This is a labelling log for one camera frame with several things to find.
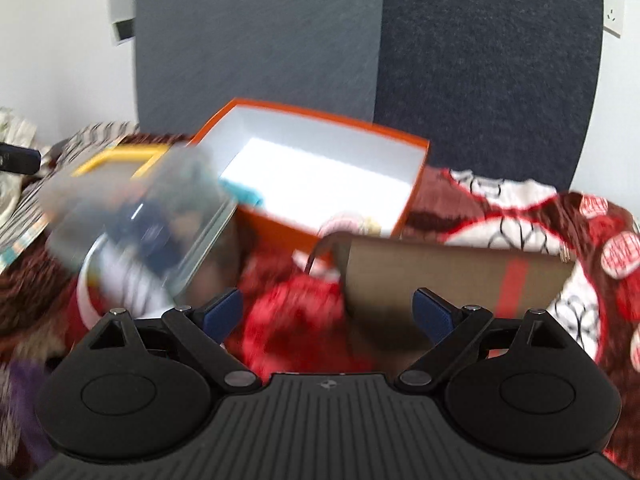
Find wall power socket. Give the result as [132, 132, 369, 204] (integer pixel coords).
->
[603, 0, 625, 38]

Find orange cardboard box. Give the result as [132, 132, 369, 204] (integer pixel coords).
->
[191, 99, 430, 252]

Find grey blue sofa backrest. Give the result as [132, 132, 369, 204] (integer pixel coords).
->
[134, 0, 603, 190]

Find patterned fabric pile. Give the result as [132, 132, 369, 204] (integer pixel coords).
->
[1, 107, 139, 270]

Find clear plastic storage box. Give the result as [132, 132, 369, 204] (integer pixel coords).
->
[38, 143, 240, 307]

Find brown plaid zipper pouch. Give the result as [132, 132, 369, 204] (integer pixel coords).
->
[305, 232, 575, 353]

